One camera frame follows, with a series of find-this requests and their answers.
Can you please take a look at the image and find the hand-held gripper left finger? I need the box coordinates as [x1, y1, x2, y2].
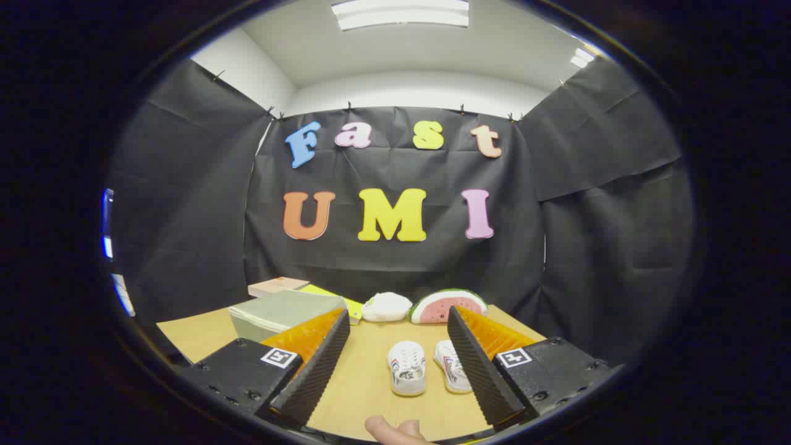
[179, 307, 351, 428]

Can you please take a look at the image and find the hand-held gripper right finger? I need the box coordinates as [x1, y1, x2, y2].
[447, 305, 612, 428]

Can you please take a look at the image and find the white canvas shoe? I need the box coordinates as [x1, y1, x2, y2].
[434, 339, 473, 394]
[387, 340, 427, 397]

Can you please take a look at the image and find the beige fabric storage box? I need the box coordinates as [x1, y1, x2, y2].
[229, 290, 348, 342]

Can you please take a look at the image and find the yellow book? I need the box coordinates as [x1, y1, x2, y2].
[300, 283, 364, 325]

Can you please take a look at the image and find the watermelon slice plush toy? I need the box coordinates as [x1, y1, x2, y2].
[409, 289, 489, 325]

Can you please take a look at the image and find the white plush toy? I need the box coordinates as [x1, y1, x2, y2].
[362, 292, 413, 323]

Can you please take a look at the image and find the beige book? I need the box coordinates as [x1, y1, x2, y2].
[248, 277, 310, 299]

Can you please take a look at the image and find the long ceiling light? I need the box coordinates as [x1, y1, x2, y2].
[331, 0, 470, 32]

